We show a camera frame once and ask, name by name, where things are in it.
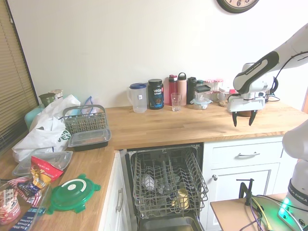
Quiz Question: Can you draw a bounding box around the black metal clamp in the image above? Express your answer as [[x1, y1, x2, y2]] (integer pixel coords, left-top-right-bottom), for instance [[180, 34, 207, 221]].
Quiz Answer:
[[236, 177, 256, 206]]

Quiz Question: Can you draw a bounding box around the dark green paper cup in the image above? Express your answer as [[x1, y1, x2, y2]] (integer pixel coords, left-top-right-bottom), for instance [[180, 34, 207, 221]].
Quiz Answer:
[[38, 93, 57, 108]]

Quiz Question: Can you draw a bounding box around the clear pitcher blue lid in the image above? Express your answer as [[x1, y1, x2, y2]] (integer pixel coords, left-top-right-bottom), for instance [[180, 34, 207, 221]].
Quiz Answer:
[[127, 83, 148, 114]]

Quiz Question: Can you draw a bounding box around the glass container clear lid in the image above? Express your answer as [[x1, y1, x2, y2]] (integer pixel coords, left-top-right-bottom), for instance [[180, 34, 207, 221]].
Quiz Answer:
[[192, 97, 213, 111]]

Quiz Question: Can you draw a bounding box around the red white snack tub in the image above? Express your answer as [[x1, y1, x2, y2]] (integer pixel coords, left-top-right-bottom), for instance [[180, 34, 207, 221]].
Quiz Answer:
[[0, 189, 22, 225]]

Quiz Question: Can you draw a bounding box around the blue snack packet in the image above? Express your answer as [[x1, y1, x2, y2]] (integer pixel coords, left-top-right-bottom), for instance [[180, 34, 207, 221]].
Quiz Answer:
[[13, 206, 46, 231]]

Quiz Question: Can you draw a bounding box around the clear glass baking dish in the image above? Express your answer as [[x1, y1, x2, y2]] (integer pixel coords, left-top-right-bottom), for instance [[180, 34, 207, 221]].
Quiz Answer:
[[0, 178, 52, 231]]

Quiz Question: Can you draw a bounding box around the black water bottle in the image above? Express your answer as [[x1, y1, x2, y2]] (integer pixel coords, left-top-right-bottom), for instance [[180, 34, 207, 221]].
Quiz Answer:
[[186, 77, 198, 105]]

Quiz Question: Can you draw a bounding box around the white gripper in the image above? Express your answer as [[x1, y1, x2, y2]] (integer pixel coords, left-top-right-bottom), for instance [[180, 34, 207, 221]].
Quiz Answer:
[[227, 96, 266, 128]]

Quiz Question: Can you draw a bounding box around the yellow cup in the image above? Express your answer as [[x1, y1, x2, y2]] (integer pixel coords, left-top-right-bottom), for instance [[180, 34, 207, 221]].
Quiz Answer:
[[176, 188, 191, 209]]

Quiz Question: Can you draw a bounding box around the nut jar white lid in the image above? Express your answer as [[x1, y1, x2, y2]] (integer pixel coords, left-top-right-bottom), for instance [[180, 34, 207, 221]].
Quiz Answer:
[[218, 86, 233, 108]]

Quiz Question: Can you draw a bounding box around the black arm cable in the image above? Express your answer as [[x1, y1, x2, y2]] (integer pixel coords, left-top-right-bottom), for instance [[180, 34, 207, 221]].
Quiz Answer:
[[271, 51, 308, 97]]

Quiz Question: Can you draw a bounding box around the beige window blind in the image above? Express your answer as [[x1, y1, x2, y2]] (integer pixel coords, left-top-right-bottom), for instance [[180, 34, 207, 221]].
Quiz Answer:
[[0, 0, 39, 154]]

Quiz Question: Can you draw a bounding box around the wire dishwasher rack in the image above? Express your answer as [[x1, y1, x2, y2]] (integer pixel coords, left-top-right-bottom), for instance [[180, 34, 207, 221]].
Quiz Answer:
[[131, 145, 209, 219]]

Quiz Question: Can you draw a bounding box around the purple cable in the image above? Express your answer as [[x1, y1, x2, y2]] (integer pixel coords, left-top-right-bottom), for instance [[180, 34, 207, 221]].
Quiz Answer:
[[237, 196, 268, 231]]

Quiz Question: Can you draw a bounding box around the black Vega protein tub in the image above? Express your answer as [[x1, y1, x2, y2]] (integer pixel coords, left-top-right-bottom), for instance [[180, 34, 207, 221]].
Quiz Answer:
[[147, 78, 165, 110]]

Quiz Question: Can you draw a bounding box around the clear container black lid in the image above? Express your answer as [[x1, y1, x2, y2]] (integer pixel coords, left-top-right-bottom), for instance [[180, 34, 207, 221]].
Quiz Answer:
[[193, 84, 212, 99]]

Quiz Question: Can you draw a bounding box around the white plastic shopping bag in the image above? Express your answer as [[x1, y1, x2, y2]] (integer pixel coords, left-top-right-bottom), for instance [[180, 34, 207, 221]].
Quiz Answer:
[[12, 94, 81, 162]]

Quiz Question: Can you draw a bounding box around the clear glass tumbler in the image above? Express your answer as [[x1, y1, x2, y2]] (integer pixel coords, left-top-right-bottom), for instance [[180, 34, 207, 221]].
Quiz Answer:
[[170, 92, 182, 112]]

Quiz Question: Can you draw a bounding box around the teal plastic box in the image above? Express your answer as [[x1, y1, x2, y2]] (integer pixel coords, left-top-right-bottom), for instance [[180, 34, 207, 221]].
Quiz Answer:
[[24, 105, 46, 132]]

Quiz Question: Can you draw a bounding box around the grey dishwasher spray tube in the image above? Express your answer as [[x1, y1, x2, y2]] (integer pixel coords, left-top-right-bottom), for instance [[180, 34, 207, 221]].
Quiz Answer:
[[160, 160, 171, 193]]

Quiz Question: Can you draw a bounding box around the pink water bottle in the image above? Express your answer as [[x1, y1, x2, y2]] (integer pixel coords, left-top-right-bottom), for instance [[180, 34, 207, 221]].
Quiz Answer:
[[177, 72, 188, 106]]

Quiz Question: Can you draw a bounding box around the green plastic container lid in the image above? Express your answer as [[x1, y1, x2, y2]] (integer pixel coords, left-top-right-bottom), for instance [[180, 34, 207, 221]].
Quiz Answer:
[[46, 173, 102, 216]]

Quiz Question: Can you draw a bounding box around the grey cutlery basket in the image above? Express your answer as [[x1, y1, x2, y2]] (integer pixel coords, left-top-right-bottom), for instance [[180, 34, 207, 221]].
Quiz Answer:
[[62, 104, 107, 136]]

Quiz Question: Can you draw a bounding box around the clear blue zip bag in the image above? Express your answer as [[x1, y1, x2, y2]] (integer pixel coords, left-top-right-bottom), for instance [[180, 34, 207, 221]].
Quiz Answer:
[[80, 96, 101, 114]]

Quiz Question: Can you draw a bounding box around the red water bottle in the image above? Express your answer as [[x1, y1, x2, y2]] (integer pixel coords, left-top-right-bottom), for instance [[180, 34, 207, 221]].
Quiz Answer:
[[167, 74, 178, 106]]

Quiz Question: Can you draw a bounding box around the wooden robot mounting table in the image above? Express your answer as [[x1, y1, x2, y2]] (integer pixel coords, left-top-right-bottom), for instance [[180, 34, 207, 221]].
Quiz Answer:
[[210, 192, 308, 231]]

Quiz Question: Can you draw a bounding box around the steel dishwasher door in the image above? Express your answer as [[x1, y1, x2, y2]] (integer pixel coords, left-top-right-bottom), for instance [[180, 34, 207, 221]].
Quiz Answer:
[[138, 215, 205, 231]]

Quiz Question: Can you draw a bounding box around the red lid glass jar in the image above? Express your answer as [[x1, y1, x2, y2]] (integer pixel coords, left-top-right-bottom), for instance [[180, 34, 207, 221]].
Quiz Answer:
[[208, 90, 221, 102]]

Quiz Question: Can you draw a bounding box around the white yoghurt cup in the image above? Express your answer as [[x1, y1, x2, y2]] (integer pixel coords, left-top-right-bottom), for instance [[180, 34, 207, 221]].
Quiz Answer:
[[48, 89, 64, 101]]

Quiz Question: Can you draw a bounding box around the striped snack bag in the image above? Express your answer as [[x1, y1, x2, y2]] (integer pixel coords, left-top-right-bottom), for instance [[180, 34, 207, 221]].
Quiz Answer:
[[8, 177, 43, 205]]

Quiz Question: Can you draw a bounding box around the black rimmed wall clock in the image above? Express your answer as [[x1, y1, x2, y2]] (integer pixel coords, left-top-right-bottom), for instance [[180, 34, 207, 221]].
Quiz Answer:
[[216, 0, 260, 14]]

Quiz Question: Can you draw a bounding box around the clear upturned glass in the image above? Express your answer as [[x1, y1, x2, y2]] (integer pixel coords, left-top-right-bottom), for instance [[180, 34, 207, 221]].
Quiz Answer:
[[141, 174, 157, 192]]

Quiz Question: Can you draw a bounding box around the red snack bag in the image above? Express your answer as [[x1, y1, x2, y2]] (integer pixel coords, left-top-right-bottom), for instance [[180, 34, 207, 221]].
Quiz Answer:
[[30, 155, 64, 191]]

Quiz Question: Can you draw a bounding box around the white base cabinet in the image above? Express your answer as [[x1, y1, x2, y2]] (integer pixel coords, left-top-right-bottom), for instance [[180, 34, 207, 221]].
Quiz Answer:
[[97, 150, 135, 231], [203, 137, 299, 231]]

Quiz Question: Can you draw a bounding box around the yellow network cable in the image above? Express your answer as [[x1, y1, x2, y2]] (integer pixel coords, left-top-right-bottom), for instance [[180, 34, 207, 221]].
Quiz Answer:
[[252, 197, 274, 231]]

